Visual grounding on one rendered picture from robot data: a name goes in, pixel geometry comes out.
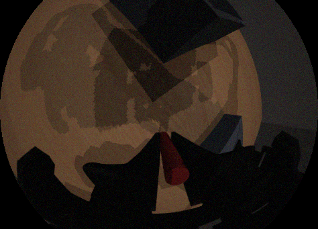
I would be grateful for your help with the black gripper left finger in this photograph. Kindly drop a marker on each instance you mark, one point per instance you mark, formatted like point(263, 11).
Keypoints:
point(139, 174)

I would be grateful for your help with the dark red peg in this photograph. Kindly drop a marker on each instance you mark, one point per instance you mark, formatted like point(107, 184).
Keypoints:
point(175, 171)

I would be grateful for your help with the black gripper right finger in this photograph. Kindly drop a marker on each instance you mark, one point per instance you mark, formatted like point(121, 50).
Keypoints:
point(205, 166)

